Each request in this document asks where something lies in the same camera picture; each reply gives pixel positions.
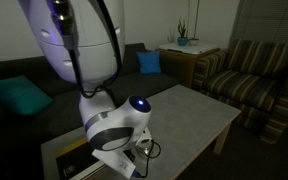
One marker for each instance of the white board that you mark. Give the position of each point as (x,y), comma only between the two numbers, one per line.
(190,48)

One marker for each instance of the yellow book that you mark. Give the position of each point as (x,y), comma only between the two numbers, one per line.
(72,146)

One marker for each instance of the black hardcover book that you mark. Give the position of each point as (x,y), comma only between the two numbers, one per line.
(77,163)

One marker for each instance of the striped armchair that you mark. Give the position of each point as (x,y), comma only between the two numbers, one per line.
(250,83)

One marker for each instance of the wooden side table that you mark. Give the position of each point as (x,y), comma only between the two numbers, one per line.
(180,66)

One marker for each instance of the window blinds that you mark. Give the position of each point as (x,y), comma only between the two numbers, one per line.
(274,23)

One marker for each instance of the dark grey sofa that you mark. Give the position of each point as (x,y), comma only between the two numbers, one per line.
(157,80)

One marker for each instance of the small white plant pot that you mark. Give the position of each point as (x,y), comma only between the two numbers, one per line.
(193,42)

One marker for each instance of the teal pot with plant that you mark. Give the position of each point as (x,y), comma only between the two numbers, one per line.
(182,41)

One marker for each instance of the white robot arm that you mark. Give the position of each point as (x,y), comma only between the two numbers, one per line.
(94,50)

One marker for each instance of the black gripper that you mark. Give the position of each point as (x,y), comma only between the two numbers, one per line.
(130,155)

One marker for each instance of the teal cushion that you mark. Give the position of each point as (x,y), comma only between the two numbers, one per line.
(17,95)

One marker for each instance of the wooden coffee table leg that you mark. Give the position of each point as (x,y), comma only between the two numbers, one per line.
(221,140)

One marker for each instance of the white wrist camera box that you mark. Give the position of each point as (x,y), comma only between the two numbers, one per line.
(117,165)

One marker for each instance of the blue cushion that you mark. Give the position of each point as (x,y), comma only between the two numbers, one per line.
(149,62)

